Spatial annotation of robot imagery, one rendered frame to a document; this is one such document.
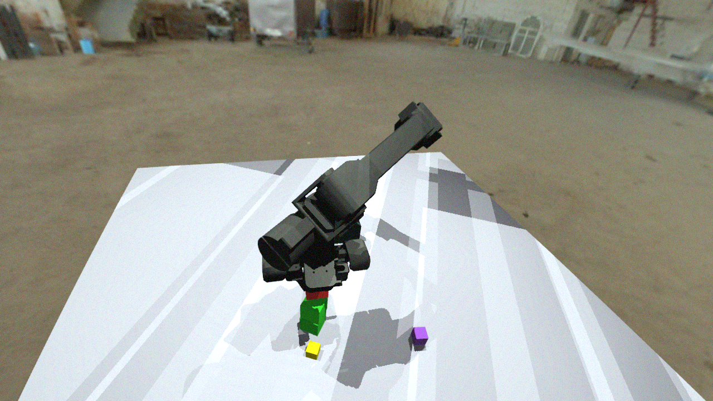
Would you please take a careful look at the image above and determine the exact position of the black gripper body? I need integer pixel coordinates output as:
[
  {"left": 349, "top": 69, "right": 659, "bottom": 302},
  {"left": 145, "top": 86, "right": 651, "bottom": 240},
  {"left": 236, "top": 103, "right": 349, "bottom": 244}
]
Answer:
[{"left": 262, "top": 238, "right": 370, "bottom": 283}]

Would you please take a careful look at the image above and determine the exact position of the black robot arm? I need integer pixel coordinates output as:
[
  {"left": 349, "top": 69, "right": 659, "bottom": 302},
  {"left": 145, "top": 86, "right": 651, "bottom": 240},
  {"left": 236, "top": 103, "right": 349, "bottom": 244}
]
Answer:
[{"left": 257, "top": 101, "right": 443, "bottom": 293}]

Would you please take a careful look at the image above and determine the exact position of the green block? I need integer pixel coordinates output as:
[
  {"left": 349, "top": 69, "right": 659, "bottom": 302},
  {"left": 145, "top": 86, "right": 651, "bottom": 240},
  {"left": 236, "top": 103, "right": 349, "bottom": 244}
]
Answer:
[
  {"left": 300, "top": 312, "right": 326, "bottom": 336},
  {"left": 300, "top": 297, "right": 328, "bottom": 325}
]

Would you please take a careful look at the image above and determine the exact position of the yellow cube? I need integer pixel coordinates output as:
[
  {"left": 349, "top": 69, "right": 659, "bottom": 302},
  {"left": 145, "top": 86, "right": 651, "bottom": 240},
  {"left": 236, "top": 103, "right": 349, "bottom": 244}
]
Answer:
[{"left": 306, "top": 341, "right": 321, "bottom": 360}]

